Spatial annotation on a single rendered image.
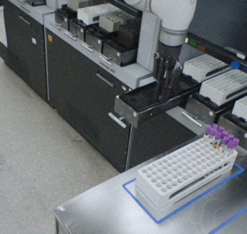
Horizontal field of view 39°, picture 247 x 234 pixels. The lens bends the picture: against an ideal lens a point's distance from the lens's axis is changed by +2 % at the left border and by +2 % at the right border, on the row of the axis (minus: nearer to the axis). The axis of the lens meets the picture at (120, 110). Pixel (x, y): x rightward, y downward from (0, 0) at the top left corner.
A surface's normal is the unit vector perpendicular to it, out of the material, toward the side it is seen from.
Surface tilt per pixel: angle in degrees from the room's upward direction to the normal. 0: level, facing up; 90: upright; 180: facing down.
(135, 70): 0
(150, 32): 90
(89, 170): 0
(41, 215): 0
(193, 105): 90
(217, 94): 90
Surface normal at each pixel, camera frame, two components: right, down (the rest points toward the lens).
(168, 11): -0.62, 0.43
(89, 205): 0.09, -0.81
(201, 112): -0.77, 0.32
